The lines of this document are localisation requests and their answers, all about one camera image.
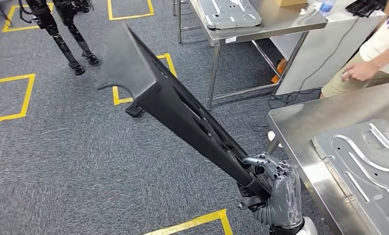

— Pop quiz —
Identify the black power cable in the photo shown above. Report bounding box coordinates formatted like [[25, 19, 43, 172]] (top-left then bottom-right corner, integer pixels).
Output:
[[251, 16, 361, 132]]

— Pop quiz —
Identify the orange object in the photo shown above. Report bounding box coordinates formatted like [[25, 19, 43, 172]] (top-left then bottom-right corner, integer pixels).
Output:
[[271, 58, 288, 84]]

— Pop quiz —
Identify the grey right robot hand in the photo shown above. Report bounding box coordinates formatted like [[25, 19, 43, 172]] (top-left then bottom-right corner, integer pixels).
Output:
[[238, 152, 304, 229]]

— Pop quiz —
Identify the stamped grey metal panel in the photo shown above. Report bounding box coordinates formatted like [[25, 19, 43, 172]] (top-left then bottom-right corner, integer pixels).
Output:
[[197, 0, 262, 30], [312, 118, 389, 235]]

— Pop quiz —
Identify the yellow floor tape square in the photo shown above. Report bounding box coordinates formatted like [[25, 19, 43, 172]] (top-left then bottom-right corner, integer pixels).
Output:
[[107, 0, 154, 21], [142, 209, 233, 235]]

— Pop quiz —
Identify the black humanoid robot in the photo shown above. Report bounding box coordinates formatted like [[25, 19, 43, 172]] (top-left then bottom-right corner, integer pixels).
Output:
[[19, 0, 99, 76]]

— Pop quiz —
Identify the black plastic plate frame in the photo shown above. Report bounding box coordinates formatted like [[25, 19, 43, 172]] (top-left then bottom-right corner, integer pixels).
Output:
[[95, 22, 273, 208], [125, 102, 144, 118]]

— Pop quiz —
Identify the brown cardboard box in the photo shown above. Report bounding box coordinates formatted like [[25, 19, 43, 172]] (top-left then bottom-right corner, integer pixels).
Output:
[[272, 0, 309, 7]]

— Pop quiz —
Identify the steel workbench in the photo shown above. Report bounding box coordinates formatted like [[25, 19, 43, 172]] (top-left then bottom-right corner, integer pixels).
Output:
[[266, 80, 389, 235]]

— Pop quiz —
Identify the steel table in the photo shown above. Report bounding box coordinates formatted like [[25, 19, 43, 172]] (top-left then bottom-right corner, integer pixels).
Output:
[[173, 0, 328, 109]]

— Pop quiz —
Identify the clear water bottle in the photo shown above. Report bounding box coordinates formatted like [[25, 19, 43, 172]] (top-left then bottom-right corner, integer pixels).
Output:
[[318, 0, 336, 17]]

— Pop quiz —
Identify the person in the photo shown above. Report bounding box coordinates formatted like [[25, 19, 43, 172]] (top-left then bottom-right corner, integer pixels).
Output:
[[320, 0, 389, 98]]

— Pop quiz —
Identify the person's hand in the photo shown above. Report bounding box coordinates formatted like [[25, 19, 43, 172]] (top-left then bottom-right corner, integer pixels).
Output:
[[341, 61, 380, 82]]

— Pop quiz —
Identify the white cabinet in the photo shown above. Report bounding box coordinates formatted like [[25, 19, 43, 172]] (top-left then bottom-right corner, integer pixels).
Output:
[[270, 6, 387, 96]]

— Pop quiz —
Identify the black device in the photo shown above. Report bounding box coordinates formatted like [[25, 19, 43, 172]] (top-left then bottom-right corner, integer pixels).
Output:
[[345, 0, 387, 19]]

